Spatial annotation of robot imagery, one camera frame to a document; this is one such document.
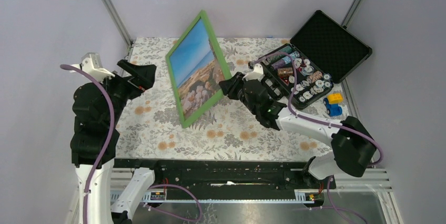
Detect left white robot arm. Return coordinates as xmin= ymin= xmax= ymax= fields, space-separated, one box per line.
xmin=61 ymin=58 xmax=163 ymax=223

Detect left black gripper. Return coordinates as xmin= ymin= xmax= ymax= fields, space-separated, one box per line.
xmin=96 ymin=58 xmax=157 ymax=125

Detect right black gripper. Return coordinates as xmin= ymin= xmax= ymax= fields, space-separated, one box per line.
xmin=218 ymin=73 xmax=258 ymax=116

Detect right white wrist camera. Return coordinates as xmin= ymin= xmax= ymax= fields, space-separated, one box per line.
xmin=245 ymin=63 xmax=265 ymax=81

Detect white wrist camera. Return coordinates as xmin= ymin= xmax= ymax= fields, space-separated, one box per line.
xmin=71 ymin=53 xmax=115 ymax=83
xmin=245 ymin=63 xmax=265 ymax=81

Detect blue toy block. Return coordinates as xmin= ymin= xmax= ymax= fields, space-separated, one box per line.
xmin=323 ymin=98 xmax=343 ymax=117

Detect yellow toy block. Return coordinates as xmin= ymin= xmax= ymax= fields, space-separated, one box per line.
xmin=327 ymin=93 xmax=344 ymax=105

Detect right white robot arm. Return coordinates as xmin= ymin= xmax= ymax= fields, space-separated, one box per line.
xmin=219 ymin=72 xmax=379 ymax=188

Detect black poker chip case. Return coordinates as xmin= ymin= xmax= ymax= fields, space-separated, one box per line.
xmin=261 ymin=10 xmax=372 ymax=110

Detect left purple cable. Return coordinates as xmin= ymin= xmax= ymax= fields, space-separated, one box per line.
xmin=59 ymin=64 xmax=204 ymax=224

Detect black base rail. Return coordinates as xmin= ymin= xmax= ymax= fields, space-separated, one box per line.
xmin=114 ymin=158 xmax=336 ymax=201

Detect floral tablecloth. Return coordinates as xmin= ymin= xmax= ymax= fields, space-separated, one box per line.
xmin=116 ymin=37 xmax=331 ymax=161

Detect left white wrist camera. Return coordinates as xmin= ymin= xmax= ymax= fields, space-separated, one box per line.
xmin=71 ymin=53 xmax=115 ymax=83

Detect sea landscape photo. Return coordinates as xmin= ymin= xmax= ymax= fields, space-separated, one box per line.
xmin=168 ymin=18 xmax=225 ymax=120

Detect wooden picture frame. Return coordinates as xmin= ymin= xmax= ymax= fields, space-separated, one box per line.
xmin=166 ymin=10 xmax=231 ymax=128

